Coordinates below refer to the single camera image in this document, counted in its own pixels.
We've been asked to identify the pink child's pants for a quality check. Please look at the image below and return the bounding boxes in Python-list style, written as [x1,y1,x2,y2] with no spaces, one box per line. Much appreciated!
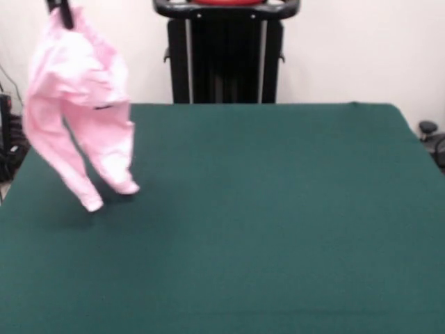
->
[23,5,141,213]

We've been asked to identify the black electronics box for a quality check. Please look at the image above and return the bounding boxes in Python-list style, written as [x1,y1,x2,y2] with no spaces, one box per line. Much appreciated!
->
[0,93,13,156]

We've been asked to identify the black bag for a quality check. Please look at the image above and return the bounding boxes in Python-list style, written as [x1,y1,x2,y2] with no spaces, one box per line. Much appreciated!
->
[0,143,29,182]

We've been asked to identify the dark green table cloth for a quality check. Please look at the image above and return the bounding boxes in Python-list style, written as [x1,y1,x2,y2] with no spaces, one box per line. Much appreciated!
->
[0,102,445,334]

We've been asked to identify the black office chair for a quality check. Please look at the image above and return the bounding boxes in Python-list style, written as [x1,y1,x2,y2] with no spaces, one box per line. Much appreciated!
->
[418,120,445,175]

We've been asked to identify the grey wall cable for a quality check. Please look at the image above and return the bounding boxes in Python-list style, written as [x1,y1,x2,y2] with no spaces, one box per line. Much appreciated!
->
[0,64,29,119]

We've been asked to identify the black robot pedestal with handle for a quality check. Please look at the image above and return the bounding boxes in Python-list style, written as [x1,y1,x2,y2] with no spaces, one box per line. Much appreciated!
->
[152,0,301,104]

